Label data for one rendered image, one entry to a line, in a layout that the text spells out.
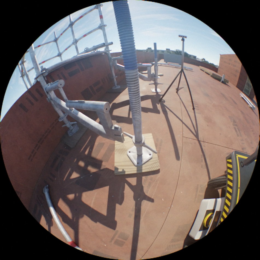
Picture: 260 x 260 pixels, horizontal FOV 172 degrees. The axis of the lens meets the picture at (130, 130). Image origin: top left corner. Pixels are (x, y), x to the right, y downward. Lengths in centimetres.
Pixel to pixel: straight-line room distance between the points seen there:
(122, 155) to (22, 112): 99
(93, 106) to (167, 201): 67
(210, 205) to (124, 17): 81
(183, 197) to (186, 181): 11
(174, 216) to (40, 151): 128
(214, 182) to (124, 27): 76
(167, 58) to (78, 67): 545
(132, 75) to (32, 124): 97
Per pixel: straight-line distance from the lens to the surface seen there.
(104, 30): 167
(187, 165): 69
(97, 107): 39
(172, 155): 67
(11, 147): 109
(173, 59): 614
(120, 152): 65
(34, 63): 95
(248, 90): 1021
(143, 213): 61
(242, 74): 927
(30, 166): 117
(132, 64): 24
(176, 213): 65
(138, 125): 35
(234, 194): 48
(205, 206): 63
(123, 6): 28
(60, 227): 92
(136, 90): 27
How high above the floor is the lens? 59
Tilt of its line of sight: 49 degrees down
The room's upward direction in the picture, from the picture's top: 11 degrees counter-clockwise
